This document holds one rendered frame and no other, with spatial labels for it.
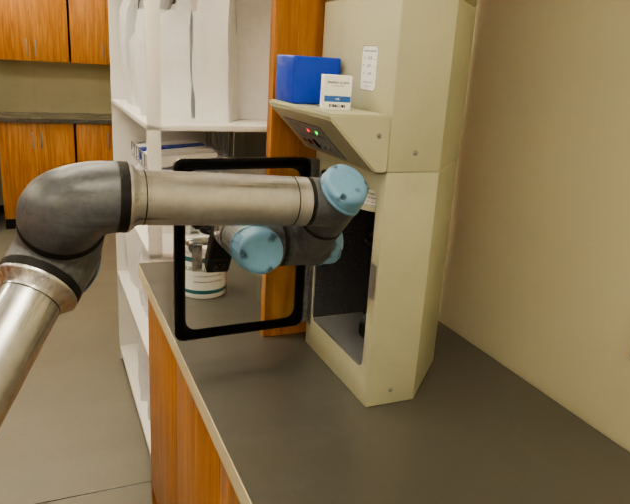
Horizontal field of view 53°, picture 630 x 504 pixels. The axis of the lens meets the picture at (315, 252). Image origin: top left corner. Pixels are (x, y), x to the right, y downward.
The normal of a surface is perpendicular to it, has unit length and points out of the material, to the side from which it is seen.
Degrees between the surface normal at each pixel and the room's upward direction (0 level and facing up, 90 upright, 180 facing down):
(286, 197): 71
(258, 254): 91
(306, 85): 90
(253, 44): 89
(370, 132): 90
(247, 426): 0
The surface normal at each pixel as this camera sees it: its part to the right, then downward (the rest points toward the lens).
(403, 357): 0.39, 0.29
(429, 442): 0.06, -0.96
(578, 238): -0.92, 0.06
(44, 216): -0.21, 0.23
